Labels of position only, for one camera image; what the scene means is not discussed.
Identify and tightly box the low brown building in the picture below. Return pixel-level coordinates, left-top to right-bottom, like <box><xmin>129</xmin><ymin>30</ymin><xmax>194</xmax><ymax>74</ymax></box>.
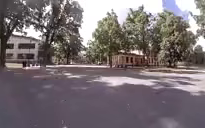
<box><xmin>111</xmin><ymin>51</ymin><xmax>162</xmax><ymax>68</ymax></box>

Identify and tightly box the group of trees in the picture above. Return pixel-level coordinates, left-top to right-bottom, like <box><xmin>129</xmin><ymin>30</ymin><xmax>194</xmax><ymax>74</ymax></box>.
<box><xmin>0</xmin><ymin>0</ymin><xmax>205</xmax><ymax>70</ymax></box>

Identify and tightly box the group of people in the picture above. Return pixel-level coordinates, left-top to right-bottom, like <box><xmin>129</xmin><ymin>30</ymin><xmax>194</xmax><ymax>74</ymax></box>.
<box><xmin>21</xmin><ymin>58</ymin><xmax>44</xmax><ymax>69</ymax></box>

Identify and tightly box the white building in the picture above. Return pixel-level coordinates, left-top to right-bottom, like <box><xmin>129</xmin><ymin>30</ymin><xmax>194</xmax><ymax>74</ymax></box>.
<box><xmin>0</xmin><ymin>33</ymin><xmax>45</xmax><ymax>63</ymax></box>

